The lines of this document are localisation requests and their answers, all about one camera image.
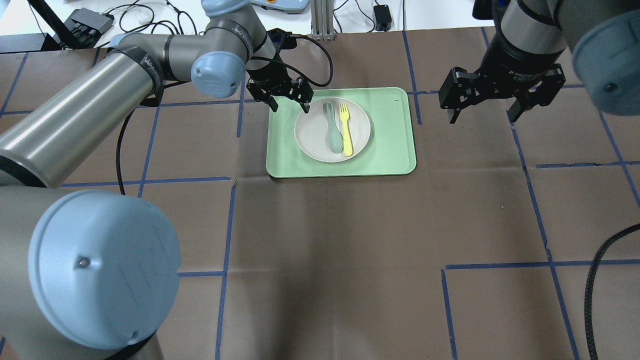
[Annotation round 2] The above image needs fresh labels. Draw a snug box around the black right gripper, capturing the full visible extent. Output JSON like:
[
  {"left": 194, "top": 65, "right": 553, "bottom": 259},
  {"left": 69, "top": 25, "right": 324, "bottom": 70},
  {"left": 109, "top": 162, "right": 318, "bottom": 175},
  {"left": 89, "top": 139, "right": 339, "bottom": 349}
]
[{"left": 439, "top": 35, "right": 566, "bottom": 125}]

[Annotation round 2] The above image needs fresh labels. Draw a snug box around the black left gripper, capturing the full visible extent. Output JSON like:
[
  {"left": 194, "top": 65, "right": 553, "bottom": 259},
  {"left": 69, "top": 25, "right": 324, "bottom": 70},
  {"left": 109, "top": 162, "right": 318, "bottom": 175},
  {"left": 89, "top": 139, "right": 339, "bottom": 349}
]
[{"left": 246, "top": 37, "right": 314, "bottom": 114}]

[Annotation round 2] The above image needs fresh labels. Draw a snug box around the white round plate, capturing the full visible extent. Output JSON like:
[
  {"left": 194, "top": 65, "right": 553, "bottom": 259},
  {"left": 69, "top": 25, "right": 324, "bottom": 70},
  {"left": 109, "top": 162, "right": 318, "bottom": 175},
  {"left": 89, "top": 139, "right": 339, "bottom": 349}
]
[{"left": 294, "top": 96, "right": 373, "bottom": 163}]

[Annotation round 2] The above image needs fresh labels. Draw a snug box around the yellow plastic fork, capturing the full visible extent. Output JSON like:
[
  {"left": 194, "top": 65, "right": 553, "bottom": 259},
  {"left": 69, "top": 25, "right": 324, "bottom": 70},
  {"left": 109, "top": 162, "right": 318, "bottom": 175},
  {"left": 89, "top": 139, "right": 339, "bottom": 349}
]
[{"left": 338, "top": 102, "right": 354, "bottom": 158}]

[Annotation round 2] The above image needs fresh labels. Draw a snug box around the grey-green plastic spoon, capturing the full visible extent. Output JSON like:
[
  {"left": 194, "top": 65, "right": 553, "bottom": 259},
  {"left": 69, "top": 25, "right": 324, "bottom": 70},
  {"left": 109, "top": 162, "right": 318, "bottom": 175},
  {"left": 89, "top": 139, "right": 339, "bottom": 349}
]
[{"left": 323, "top": 100, "right": 343, "bottom": 154}]

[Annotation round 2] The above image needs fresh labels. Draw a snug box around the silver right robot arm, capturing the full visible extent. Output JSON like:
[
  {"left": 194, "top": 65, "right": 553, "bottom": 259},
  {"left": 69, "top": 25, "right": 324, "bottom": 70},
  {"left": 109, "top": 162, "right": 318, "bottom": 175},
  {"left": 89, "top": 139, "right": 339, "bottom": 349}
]
[{"left": 438, "top": 0, "right": 640, "bottom": 124}]

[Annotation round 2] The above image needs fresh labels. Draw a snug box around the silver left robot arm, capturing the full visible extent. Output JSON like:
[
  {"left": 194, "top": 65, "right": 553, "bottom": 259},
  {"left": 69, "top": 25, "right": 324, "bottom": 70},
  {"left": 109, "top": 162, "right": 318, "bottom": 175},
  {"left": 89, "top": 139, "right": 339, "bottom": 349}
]
[{"left": 1, "top": 0, "right": 313, "bottom": 360}]

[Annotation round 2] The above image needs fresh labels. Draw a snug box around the light green plastic tray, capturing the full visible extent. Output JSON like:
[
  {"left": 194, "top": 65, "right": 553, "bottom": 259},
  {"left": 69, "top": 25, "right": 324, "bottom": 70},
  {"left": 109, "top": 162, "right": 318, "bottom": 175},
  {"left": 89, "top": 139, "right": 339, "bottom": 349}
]
[{"left": 265, "top": 87, "right": 418, "bottom": 179}]

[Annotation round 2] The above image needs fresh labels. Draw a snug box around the black power adapter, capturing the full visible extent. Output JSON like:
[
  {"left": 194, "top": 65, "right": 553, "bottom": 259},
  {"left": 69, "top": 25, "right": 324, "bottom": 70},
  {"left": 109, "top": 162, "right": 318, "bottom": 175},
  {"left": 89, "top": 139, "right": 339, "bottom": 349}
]
[{"left": 373, "top": 4, "right": 393, "bottom": 32}]

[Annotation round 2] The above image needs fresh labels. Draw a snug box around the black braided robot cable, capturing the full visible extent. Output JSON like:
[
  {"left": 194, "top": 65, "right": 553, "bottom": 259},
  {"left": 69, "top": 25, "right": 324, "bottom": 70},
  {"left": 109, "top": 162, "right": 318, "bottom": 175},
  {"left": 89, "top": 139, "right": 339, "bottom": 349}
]
[{"left": 248, "top": 34, "right": 334, "bottom": 89}]

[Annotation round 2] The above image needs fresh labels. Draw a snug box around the aluminium frame post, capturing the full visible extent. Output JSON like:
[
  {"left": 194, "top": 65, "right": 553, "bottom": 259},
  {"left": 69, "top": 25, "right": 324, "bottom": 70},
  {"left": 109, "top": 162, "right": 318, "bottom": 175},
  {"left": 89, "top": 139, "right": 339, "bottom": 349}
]
[{"left": 310, "top": 0, "right": 336, "bottom": 41}]

